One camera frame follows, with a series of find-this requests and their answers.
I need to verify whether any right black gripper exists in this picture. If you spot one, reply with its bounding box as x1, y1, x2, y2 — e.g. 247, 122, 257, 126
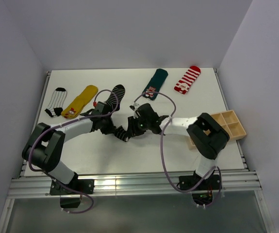
126, 115, 150, 137

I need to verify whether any black vertical-striped ankle sock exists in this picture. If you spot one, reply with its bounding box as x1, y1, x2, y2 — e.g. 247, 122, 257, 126
114, 126, 131, 142

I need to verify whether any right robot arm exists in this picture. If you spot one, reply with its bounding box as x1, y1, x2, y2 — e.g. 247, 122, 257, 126
129, 103, 230, 189

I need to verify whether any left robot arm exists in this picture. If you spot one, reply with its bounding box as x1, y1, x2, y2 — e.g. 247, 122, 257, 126
22, 101, 114, 194

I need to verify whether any black horizontal-striped ankle sock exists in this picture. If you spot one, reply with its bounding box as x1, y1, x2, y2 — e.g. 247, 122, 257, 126
105, 84, 125, 112

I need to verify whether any mustard yellow sock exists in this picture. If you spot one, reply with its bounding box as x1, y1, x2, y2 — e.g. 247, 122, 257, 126
61, 85, 98, 119

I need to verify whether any dark green reindeer sock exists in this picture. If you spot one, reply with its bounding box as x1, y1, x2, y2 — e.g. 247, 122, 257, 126
143, 68, 168, 100

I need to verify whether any white black vertical-striped sock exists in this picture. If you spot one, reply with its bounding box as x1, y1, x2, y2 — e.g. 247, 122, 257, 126
45, 87, 67, 117

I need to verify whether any red white striped santa sock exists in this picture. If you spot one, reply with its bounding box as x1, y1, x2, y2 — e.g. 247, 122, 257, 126
174, 66, 201, 95

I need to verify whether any wooden compartment tray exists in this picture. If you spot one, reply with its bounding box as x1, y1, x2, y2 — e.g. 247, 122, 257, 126
186, 109, 247, 151

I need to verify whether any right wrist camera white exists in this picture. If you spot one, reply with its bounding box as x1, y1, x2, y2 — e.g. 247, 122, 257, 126
130, 102, 140, 112

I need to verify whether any aluminium table frame rail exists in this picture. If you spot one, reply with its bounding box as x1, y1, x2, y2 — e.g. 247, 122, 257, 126
7, 170, 262, 199

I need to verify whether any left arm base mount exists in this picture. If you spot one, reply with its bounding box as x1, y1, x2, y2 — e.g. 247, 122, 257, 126
49, 179, 95, 213

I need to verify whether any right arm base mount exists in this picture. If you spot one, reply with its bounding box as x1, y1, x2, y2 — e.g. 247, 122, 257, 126
177, 174, 222, 207

